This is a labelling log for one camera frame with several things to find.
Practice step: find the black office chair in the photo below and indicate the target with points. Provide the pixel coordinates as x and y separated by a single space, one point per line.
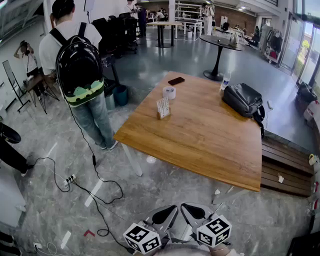
128 32

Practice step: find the round wooden table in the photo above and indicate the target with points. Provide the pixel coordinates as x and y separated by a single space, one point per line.
163 24

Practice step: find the dark wooden bench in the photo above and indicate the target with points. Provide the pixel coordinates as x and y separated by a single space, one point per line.
285 162

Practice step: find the black shoulder bag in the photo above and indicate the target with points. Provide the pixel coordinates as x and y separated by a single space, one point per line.
241 100

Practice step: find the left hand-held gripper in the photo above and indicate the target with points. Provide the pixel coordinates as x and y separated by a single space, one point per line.
142 238

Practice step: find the person's grey clothing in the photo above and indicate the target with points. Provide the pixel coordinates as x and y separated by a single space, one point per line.
182 250

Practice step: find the black backpack with green trim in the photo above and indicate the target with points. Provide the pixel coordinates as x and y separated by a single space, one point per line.
78 72

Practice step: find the grey waste bin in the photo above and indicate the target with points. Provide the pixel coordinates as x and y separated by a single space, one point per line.
110 102

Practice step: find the clear plastic water bottle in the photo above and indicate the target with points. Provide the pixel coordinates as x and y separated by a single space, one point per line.
225 81

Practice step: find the white rectangular table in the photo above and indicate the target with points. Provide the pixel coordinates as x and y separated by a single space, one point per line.
191 23

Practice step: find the clothes rack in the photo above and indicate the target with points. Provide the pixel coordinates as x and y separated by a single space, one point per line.
273 45

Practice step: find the white power strip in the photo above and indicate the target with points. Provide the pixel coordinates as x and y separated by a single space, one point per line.
70 179

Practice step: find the black smartphone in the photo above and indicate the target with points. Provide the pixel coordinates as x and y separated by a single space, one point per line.
176 80

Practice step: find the round black pedestal table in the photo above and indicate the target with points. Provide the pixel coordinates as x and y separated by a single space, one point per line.
220 42

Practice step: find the person's right forearm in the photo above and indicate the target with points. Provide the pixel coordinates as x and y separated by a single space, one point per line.
223 251

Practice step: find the black bag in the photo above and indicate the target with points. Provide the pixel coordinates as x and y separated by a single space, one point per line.
306 92

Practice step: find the white paper tag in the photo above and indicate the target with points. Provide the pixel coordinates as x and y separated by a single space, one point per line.
281 178

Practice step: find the white tape roll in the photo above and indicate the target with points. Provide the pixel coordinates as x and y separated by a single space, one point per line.
169 93

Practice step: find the whiteboard easel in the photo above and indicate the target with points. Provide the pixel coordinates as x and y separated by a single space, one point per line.
11 76

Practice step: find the teal waste bin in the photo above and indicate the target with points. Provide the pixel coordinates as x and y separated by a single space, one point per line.
121 95

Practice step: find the white cabinet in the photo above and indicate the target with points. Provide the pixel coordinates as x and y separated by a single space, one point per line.
10 197

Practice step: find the metal kettle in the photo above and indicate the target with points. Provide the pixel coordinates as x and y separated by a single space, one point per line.
234 40

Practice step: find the small wooden card holder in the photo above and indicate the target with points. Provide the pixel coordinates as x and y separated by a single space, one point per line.
164 116

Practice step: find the folding wooden table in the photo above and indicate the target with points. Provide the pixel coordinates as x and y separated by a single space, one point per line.
37 82

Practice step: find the white wall plug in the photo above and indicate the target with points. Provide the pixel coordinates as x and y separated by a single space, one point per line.
38 245

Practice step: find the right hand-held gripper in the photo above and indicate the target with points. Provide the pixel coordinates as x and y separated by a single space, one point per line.
213 231

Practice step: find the white table leg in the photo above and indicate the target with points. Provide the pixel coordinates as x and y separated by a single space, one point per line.
132 158
228 193

